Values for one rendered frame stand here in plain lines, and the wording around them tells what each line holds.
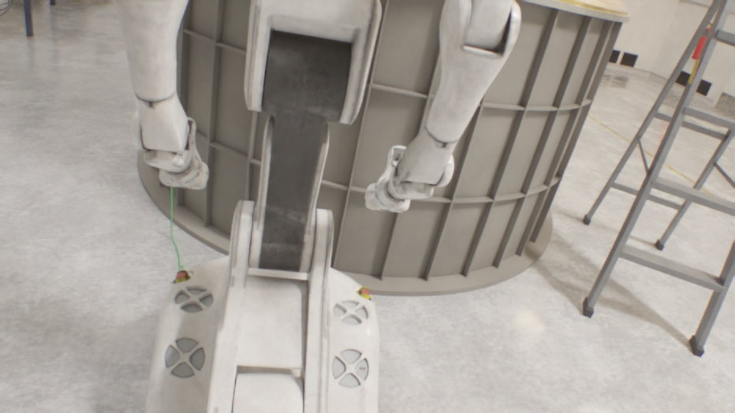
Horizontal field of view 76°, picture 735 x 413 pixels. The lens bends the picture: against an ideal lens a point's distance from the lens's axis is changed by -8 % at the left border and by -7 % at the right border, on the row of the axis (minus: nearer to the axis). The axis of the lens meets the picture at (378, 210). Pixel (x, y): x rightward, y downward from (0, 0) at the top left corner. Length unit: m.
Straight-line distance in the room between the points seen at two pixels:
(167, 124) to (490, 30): 0.50
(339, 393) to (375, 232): 0.82
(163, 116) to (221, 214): 1.32
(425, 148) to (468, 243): 1.29
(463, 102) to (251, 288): 0.64
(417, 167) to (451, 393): 1.00
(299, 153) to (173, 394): 0.62
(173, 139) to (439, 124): 0.42
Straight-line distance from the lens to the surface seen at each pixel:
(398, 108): 1.71
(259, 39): 0.86
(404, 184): 0.94
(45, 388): 1.65
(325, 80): 0.88
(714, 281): 2.43
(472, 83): 0.76
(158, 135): 0.86
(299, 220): 1.11
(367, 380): 1.28
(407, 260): 2.02
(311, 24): 0.86
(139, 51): 0.76
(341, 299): 1.35
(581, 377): 2.01
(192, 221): 2.21
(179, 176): 1.07
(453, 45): 0.74
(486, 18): 0.75
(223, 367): 1.07
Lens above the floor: 1.22
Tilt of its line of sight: 29 degrees down
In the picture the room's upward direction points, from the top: 13 degrees clockwise
